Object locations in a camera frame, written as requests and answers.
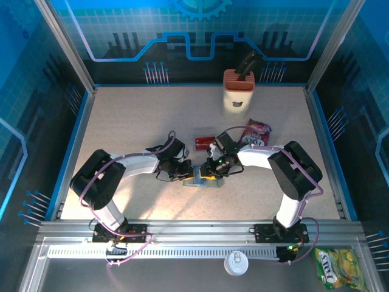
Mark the blue credit card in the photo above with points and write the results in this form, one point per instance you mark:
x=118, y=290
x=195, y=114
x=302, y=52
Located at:
x=197, y=179

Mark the green card holder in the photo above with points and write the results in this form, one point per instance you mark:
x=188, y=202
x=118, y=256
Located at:
x=217, y=183

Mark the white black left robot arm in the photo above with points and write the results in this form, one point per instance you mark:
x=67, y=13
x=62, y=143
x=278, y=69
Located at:
x=139, y=164

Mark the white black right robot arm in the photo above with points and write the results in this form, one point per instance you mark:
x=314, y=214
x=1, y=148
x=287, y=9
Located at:
x=255, y=156

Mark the red snack packet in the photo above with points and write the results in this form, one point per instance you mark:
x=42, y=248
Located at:
x=203, y=132

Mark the purple candy bag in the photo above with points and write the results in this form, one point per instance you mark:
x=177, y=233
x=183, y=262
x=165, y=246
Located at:
x=258, y=130

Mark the cream knife block orange top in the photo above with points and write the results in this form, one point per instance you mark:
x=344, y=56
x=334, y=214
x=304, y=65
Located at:
x=234, y=106

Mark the white tin can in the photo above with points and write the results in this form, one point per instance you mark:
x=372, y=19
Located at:
x=236, y=264

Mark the green yellow candy bag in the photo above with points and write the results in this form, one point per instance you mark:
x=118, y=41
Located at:
x=334, y=267

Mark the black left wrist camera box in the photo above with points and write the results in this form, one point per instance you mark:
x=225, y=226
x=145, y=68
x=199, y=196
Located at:
x=175, y=148

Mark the white black right wrist camera box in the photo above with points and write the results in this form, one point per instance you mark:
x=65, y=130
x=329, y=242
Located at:
x=226, y=141

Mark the aluminium cross rail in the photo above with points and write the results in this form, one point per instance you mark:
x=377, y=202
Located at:
x=197, y=228

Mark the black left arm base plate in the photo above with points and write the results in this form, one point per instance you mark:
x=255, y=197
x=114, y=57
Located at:
x=136, y=232

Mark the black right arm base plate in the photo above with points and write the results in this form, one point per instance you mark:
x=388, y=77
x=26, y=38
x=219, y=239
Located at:
x=264, y=234

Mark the aluminium side rail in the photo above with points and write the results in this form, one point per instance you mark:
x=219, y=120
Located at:
x=322, y=146
x=74, y=146

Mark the aluminium frame post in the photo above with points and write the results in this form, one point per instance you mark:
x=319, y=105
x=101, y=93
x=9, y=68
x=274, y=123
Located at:
x=334, y=45
x=65, y=45

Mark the aluminium lower frame rail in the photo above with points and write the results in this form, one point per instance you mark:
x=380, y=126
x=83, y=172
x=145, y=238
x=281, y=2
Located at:
x=32, y=267
x=372, y=273

